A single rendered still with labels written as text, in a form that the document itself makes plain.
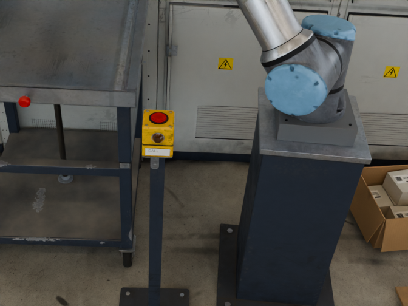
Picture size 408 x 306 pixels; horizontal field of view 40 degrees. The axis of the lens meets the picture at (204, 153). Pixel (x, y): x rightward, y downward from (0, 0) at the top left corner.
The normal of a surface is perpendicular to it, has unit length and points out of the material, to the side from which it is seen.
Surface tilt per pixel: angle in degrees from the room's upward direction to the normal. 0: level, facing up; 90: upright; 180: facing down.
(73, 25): 0
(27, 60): 0
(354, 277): 0
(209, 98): 90
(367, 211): 76
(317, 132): 90
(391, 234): 71
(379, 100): 90
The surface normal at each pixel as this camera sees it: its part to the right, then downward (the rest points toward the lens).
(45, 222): 0.07, -0.76
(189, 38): 0.03, 0.65
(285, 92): -0.40, 0.59
